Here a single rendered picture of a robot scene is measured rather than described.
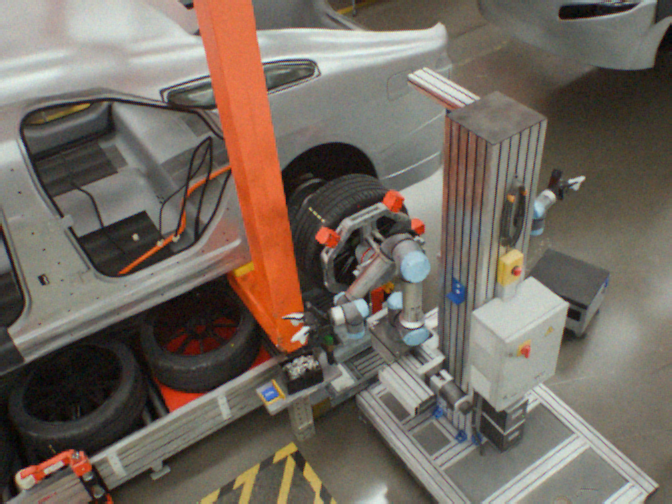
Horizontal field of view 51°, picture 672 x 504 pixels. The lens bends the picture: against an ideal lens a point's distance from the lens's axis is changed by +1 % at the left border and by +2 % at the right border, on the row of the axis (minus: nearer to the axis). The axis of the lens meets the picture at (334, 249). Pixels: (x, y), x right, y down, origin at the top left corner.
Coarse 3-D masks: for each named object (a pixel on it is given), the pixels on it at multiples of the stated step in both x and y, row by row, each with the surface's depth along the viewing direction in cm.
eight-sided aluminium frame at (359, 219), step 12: (360, 216) 354; (372, 216) 352; (396, 216) 362; (348, 228) 347; (324, 252) 354; (336, 252) 352; (324, 264) 359; (396, 264) 385; (324, 276) 365; (336, 288) 368; (348, 288) 381; (372, 288) 386
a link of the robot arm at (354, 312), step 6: (354, 300) 291; (360, 300) 291; (342, 306) 289; (348, 306) 288; (354, 306) 288; (360, 306) 289; (366, 306) 289; (348, 312) 287; (354, 312) 288; (360, 312) 288; (366, 312) 289; (348, 318) 288; (354, 318) 289; (360, 318) 291
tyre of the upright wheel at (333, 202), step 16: (352, 176) 369; (368, 176) 376; (320, 192) 362; (336, 192) 358; (352, 192) 356; (368, 192) 357; (384, 192) 362; (304, 208) 363; (320, 208) 356; (336, 208) 352; (352, 208) 353; (400, 208) 373; (304, 224) 361; (320, 224) 352; (336, 224) 353; (304, 240) 360; (304, 256) 363; (304, 272) 375; (320, 272) 367; (320, 288) 375
